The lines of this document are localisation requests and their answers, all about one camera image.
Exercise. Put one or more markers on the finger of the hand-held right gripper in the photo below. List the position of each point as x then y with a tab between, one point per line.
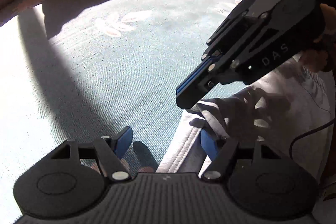
231	22
191	98

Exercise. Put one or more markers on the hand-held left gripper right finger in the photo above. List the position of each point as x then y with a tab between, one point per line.
208	146

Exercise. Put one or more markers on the grey sweatpants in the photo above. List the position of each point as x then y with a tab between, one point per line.
288	113

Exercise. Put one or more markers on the person's right hand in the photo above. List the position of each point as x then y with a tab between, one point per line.
320	60

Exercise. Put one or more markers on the blue printed bed sheet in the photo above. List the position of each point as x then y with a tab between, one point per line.
118	69

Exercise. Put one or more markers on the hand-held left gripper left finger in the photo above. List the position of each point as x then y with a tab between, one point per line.
124	141

